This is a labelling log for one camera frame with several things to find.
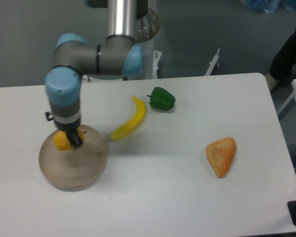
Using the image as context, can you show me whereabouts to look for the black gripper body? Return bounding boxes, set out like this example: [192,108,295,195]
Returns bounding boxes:
[45,111,81,140]

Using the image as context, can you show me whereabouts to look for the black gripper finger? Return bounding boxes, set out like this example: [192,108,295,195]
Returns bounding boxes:
[68,132,85,150]

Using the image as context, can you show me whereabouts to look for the yellow bell pepper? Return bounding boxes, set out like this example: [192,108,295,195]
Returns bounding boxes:
[53,127,85,151]

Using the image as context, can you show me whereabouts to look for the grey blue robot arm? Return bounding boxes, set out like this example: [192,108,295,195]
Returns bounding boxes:
[45,0,148,150]

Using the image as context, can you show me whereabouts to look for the beige round plate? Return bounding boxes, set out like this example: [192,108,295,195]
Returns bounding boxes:
[38,125,108,192]

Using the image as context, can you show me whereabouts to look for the green bell pepper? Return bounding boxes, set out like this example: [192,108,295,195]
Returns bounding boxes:
[148,87,176,111]

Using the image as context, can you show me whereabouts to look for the yellow banana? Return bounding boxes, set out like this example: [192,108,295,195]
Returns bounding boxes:
[110,95,146,141]

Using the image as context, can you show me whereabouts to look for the orange bread slice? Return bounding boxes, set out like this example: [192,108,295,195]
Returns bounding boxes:
[205,137,237,178]

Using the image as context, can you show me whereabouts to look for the person in black clothes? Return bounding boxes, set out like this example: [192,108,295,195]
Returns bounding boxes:
[265,29,296,91]

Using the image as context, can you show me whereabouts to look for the blue plastic bag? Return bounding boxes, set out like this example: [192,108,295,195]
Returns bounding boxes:
[239,0,296,15]

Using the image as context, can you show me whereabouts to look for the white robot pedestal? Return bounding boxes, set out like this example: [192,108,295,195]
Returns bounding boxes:
[117,8,162,81]

